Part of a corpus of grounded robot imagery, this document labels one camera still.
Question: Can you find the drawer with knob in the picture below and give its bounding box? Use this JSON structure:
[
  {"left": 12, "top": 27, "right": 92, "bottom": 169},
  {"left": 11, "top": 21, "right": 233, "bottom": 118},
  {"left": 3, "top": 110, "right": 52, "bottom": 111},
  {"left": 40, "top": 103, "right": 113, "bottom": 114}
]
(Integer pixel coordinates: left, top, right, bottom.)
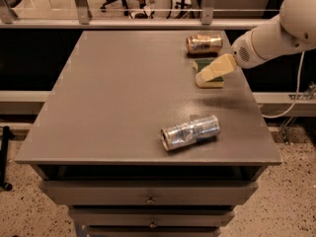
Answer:
[
  {"left": 70, "top": 207, "right": 235, "bottom": 227},
  {"left": 39, "top": 181, "right": 258, "bottom": 206}
]

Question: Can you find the crushed silver can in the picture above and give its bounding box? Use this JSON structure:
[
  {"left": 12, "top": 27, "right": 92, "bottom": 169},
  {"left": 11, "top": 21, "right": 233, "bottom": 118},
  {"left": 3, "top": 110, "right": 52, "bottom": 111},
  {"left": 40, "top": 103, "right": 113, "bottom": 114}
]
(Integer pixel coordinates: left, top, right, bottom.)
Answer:
[{"left": 161, "top": 116, "right": 221, "bottom": 151}]

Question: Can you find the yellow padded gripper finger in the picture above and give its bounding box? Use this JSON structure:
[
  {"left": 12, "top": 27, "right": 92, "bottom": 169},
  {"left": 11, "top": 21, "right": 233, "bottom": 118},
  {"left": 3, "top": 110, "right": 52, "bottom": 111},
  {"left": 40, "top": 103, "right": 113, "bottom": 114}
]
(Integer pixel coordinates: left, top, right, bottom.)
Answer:
[{"left": 200, "top": 53, "right": 237, "bottom": 81}]

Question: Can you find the black stand on floor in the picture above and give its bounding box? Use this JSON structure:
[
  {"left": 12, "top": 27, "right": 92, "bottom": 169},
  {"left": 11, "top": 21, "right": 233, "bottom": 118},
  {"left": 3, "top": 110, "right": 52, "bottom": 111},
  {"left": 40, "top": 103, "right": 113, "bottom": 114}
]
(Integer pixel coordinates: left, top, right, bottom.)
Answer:
[{"left": 0, "top": 126, "right": 14, "bottom": 192}]

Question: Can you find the white cable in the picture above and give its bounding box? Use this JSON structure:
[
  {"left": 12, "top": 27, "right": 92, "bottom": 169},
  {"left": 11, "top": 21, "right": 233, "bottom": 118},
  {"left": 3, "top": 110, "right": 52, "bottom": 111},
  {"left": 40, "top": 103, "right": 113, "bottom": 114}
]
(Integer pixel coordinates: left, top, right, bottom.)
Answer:
[{"left": 261, "top": 50, "right": 306, "bottom": 119}]

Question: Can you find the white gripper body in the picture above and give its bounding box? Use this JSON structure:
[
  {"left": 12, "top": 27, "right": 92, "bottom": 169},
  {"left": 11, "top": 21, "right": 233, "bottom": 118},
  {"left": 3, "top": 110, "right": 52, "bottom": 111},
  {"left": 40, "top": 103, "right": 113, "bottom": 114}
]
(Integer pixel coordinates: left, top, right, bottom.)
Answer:
[{"left": 232, "top": 31, "right": 264, "bottom": 69}]

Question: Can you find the grey drawer cabinet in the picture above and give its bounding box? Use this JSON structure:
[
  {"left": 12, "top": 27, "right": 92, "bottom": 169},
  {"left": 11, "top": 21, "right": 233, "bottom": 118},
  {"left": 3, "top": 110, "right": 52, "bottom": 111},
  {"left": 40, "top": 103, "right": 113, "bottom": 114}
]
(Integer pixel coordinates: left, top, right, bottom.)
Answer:
[{"left": 17, "top": 31, "right": 280, "bottom": 237}]

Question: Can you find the green and yellow sponge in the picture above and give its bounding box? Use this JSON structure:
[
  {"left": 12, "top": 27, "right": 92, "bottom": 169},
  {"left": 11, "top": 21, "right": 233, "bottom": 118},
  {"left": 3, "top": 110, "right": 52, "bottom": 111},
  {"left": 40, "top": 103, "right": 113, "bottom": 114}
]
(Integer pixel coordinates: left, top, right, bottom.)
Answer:
[{"left": 194, "top": 58, "right": 224, "bottom": 88}]

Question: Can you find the orange soda can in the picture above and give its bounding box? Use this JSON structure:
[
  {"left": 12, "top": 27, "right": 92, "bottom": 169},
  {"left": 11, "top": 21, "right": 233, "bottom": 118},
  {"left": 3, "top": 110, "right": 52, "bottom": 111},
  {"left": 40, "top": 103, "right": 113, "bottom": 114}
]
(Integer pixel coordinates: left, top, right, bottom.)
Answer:
[{"left": 186, "top": 35, "right": 223, "bottom": 54}]

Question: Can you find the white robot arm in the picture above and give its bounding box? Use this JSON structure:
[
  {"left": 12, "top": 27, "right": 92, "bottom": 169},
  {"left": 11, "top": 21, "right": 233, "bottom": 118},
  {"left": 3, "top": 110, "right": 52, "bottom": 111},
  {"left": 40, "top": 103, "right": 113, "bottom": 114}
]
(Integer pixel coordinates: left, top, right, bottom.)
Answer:
[{"left": 196, "top": 0, "right": 316, "bottom": 85}]

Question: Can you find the metal railing with glass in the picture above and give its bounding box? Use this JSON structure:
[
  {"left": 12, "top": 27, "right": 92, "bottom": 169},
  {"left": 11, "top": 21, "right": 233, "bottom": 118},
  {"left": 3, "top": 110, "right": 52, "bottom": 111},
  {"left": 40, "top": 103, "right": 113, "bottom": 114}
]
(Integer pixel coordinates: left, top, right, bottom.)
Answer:
[{"left": 1, "top": 0, "right": 275, "bottom": 30}]

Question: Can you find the top drawer with knob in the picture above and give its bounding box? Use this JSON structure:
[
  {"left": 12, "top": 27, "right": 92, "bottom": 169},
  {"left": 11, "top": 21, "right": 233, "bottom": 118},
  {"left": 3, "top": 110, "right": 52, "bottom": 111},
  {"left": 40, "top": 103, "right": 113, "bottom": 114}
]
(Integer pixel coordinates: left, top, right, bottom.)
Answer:
[{"left": 39, "top": 181, "right": 258, "bottom": 206}]

